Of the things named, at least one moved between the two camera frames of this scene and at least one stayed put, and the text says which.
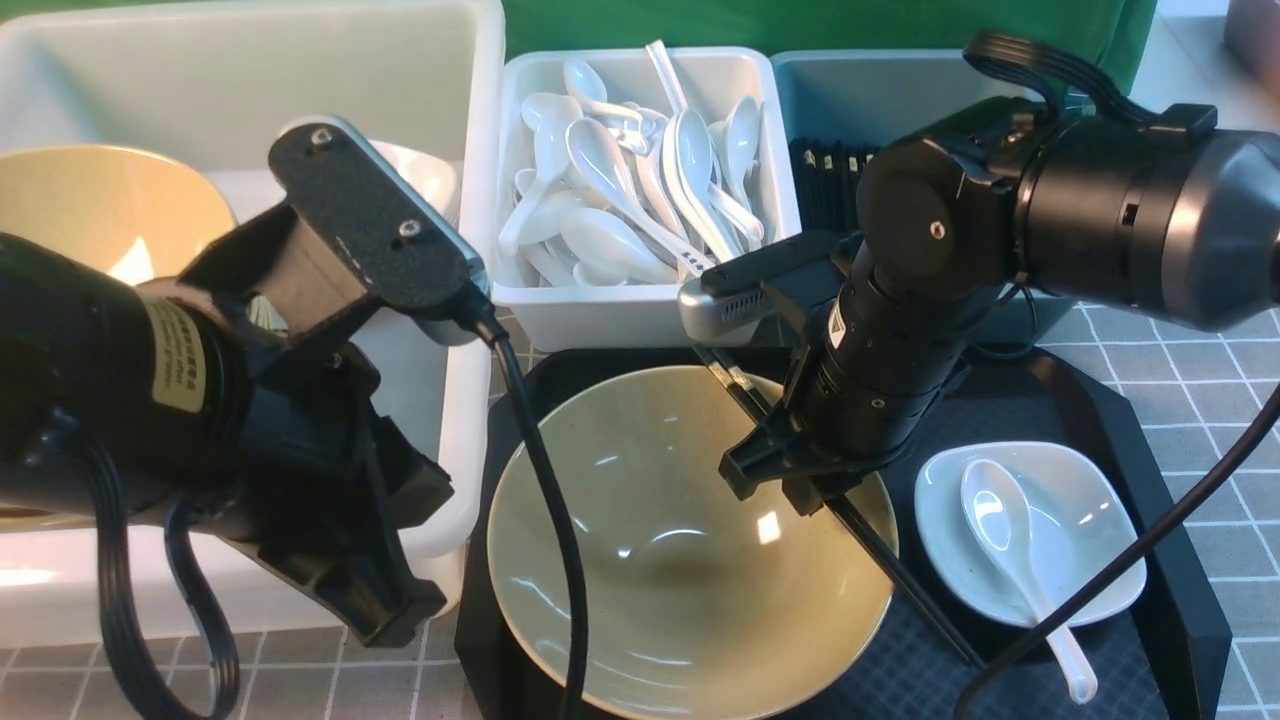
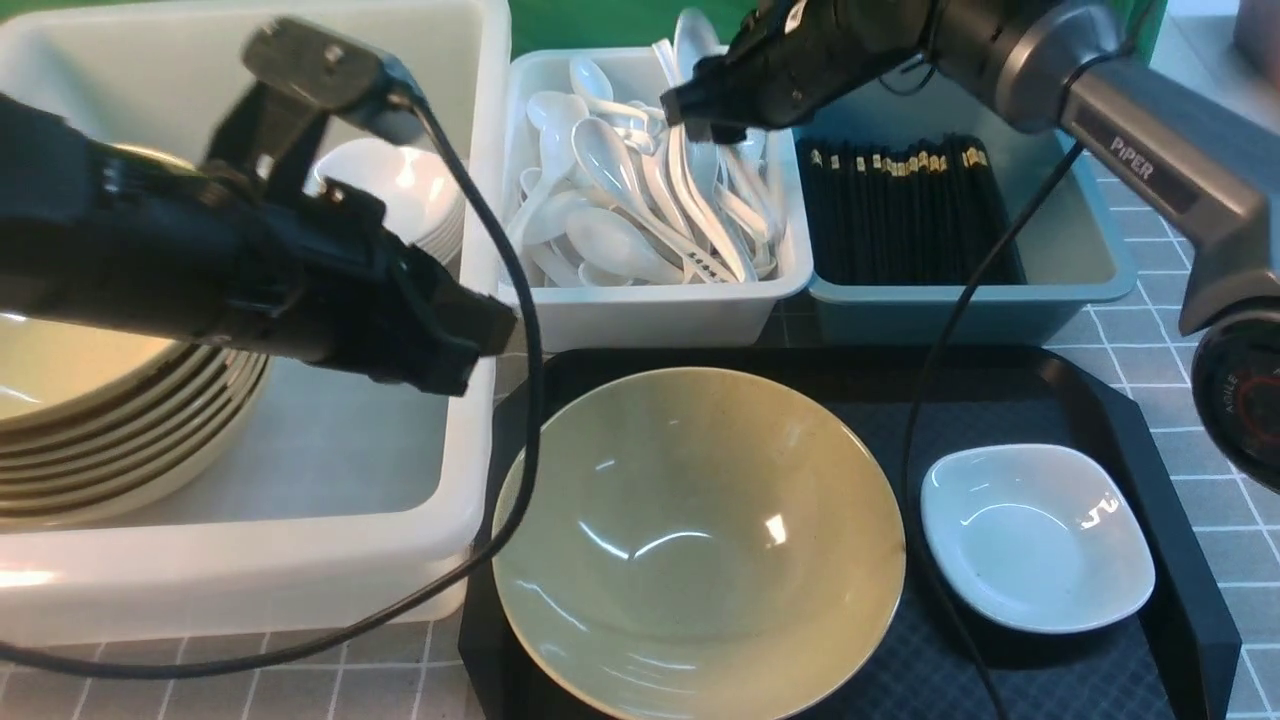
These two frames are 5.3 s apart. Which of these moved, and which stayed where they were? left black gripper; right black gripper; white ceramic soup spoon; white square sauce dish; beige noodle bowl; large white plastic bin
Moved: left black gripper; white ceramic soup spoon; right black gripper
Stayed: beige noodle bowl; large white plastic bin; white square sauce dish
